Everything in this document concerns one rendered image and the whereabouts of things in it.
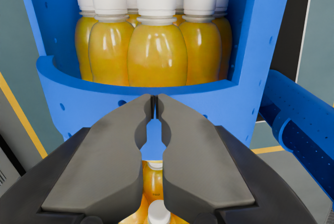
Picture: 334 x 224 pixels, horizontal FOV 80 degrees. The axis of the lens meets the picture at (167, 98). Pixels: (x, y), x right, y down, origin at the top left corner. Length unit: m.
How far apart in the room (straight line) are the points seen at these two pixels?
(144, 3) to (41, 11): 0.14
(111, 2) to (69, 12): 0.11
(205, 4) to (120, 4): 0.10
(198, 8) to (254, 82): 0.11
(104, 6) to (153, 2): 0.07
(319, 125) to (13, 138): 2.09
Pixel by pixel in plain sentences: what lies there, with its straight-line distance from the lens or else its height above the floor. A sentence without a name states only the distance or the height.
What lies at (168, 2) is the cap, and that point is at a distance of 0.21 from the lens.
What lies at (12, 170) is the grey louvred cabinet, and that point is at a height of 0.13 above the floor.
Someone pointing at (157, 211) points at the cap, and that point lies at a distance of 0.39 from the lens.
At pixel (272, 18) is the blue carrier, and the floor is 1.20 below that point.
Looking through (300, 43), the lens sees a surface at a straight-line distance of 1.51.
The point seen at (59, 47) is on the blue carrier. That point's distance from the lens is 0.32.
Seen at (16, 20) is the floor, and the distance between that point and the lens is 1.64.
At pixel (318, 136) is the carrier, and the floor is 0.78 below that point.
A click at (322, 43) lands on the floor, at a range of 1.79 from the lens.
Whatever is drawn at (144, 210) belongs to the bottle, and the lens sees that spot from 0.45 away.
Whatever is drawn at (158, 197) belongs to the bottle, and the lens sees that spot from 0.46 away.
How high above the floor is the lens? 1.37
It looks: 62 degrees down
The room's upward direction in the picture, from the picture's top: 176 degrees clockwise
